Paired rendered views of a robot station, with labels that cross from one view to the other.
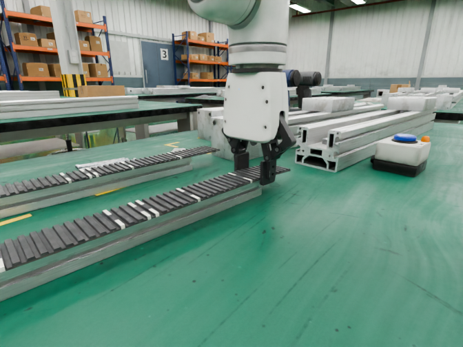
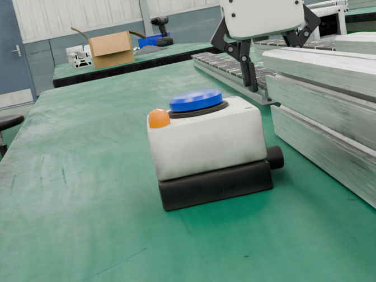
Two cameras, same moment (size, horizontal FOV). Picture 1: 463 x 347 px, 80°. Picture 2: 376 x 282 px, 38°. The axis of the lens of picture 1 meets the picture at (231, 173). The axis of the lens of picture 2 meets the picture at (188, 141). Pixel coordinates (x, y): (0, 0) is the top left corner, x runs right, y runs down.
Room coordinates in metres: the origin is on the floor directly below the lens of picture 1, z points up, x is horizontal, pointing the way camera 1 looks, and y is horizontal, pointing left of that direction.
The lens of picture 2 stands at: (0.83, -0.67, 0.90)
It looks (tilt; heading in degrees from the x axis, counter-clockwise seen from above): 12 degrees down; 131
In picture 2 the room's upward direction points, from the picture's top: 11 degrees counter-clockwise
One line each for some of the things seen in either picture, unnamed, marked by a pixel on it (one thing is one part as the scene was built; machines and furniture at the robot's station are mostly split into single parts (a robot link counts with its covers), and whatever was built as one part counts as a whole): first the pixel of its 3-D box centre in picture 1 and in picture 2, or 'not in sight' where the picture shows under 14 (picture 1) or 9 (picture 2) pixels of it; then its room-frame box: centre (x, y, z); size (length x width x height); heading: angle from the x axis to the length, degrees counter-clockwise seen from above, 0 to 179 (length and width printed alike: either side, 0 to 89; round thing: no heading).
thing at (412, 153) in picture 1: (397, 153); (215, 144); (0.57, -0.35, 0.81); 0.10 x 0.08 x 0.06; 44
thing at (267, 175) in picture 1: (274, 164); (240, 68); (0.41, -0.07, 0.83); 0.03 x 0.03 x 0.07; 44
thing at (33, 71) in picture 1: (62, 62); not in sight; (9.38, 5.32, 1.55); 2.83 x 0.98 x 3.10; 141
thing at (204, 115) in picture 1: (219, 124); not in sight; (0.90, 0.04, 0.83); 0.11 x 0.10 x 0.10; 37
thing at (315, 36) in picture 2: not in sight; (319, 27); (0.13, 0.75, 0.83); 0.11 x 0.10 x 0.10; 43
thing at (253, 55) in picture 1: (255, 58); not in sight; (0.44, -0.04, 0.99); 0.09 x 0.08 x 0.03; 44
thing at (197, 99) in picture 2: (404, 139); (196, 106); (0.56, -0.36, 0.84); 0.04 x 0.04 x 0.02
